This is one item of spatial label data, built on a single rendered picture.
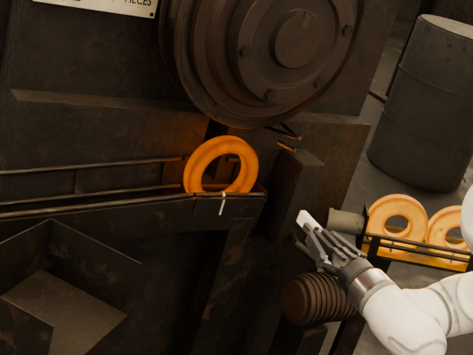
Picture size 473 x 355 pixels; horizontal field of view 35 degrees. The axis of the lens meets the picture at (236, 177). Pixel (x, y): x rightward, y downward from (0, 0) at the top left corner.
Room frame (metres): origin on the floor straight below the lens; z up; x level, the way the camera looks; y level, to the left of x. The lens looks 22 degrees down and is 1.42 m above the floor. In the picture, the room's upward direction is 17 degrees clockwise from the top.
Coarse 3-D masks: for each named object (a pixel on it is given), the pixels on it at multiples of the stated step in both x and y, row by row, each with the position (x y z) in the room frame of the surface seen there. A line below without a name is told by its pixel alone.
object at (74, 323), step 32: (0, 256) 1.11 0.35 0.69; (32, 256) 1.21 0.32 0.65; (64, 256) 1.23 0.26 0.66; (96, 256) 1.21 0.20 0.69; (128, 256) 1.19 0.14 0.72; (0, 288) 1.13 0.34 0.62; (32, 288) 1.18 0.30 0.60; (64, 288) 1.20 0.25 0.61; (96, 288) 1.20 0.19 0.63; (128, 288) 1.18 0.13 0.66; (0, 320) 0.96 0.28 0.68; (32, 320) 0.94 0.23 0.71; (64, 320) 1.12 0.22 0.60; (96, 320) 1.14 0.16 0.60; (0, 352) 0.96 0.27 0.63; (32, 352) 0.94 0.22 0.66; (64, 352) 1.04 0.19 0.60
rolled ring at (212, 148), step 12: (204, 144) 1.59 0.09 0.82; (216, 144) 1.58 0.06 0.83; (228, 144) 1.60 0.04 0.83; (240, 144) 1.62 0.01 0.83; (192, 156) 1.58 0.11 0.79; (204, 156) 1.57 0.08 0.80; (216, 156) 1.59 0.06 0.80; (240, 156) 1.65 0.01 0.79; (252, 156) 1.64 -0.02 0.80; (192, 168) 1.56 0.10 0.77; (204, 168) 1.57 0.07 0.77; (252, 168) 1.65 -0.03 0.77; (192, 180) 1.56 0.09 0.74; (240, 180) 1.65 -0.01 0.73; (252, 180) 1.66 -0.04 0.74
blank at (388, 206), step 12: (372, 204) 1.76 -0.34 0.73; (384, 204) 1.73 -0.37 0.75; (396, 204) 1.74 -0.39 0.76; (408, 204) 1.74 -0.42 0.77; (420, 204) 1.76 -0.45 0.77; (372, 216) 1.73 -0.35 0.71; (384, 216) 1.73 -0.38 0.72; (408, 216) 1.74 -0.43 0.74; (420, 216) 1.74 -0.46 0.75; (372, 228) 1.73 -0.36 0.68; (384, 228) 1.76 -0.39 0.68; (408, 228) 1.75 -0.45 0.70; (420, 228) 1.74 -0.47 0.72; (384, 240) 1.74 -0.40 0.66; (420, 240) 1.74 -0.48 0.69; (396, 252) 1.74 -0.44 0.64
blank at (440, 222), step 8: (448, 208) 1.76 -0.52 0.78; (456, 208) 1.75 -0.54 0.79; (432, 216) 1.77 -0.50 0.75; (440, 216) 1.74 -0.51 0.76; (448, 216) 1.74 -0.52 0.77; (456, 216) 1.74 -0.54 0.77; (432, 224) 1.74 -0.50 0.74; (440, 224) 1.74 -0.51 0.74; (448, 224) 1.74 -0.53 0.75; (456, 224) 1.74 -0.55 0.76; (432, 232) 1.74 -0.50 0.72; (440, 232) 1.74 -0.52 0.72; (432, 240) 1.74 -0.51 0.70; (440, 240) 1.74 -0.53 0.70; (456, 248) 1.75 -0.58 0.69; (464, 248) 1.75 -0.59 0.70; (464, 256) 1.74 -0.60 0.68; (448, 264) 1.74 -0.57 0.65; (456, 264) 1.74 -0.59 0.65
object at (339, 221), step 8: (328, 208) 1.76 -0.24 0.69; (328, 216) 1.73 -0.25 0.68; (336, 216) 1.73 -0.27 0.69; (344, 216) 1.73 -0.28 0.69; (352, 216) 1.74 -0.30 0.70; (360, 216) 1.74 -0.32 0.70; (328, 224) 1.72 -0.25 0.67; (336, 224) 1.72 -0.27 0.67; (344, 224) 1.72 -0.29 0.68; (352, 224) 1.72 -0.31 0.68; (360, 224) 1.72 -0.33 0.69; (344, 232) 1.73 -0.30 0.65; (352, 232) 1.73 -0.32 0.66; (360, 232) 1.72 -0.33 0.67
